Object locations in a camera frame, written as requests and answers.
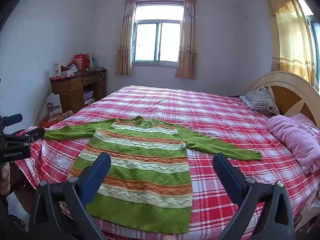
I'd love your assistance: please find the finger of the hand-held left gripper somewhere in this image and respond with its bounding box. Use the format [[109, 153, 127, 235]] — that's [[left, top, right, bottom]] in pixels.
[[15, 127, 45, 143], [0, 114, 23, 130]]

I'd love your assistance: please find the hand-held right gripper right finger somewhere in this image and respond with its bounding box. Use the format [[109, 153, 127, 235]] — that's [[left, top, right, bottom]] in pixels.
[[212, 152, 295, 240]]

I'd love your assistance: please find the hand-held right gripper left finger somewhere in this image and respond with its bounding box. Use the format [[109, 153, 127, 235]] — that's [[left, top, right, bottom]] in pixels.
[[29, 152, 112, 240]]

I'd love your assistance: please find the green orange striped knit sweater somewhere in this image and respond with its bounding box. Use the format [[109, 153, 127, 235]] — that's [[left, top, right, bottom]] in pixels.
[[43, 116, 262, 234]]

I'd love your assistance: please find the person's left hand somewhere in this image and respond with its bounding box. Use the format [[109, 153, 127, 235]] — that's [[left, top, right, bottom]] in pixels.
[[0, 162, 11, 197]]

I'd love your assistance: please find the white paper bag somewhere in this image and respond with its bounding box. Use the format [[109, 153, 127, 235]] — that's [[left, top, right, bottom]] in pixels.
[[47, 93, 63, 117]]

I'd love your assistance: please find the brown wooden desk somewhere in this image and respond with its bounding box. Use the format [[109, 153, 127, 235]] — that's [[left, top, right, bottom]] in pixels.
[[49, 69, 108, 115]]

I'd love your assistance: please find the red plaid bed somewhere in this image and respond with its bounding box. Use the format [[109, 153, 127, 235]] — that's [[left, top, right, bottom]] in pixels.
[[15, 85, 320, 240]]

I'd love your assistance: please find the white printed card box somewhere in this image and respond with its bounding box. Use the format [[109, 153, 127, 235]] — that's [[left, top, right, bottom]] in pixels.
[[52, 62, 62, 78]]

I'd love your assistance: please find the pink blanket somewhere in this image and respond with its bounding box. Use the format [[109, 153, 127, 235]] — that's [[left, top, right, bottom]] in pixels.
[[265, 112, 320, 175]]

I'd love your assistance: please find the striped floral pillow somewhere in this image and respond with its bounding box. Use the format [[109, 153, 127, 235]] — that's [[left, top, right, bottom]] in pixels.
[[240, 85, 280, 117]]

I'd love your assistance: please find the red gift bag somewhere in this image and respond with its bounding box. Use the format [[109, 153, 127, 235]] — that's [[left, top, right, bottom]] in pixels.
[[74, 53, 91, 71]]

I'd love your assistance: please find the wooden bed headboard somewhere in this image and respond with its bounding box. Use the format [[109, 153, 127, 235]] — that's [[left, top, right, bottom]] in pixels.
[[245, 71, 320, 130]]

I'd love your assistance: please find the beige patterned curtain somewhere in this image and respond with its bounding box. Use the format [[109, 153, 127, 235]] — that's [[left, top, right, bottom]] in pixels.
[[114, 0, 137, 75], [175, 0, 198, 79]]

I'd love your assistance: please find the sliding glass window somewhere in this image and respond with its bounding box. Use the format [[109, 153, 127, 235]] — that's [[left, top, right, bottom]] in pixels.
[[132, 1, 185, 66]]

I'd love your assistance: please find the yellow patterned curtain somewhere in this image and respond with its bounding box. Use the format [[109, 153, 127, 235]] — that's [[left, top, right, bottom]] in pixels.
[[261, 0, 316, 85]]

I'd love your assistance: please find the bright side window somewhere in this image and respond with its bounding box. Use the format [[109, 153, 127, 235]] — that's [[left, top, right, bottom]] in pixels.
[[295, 0, 320, 92]]

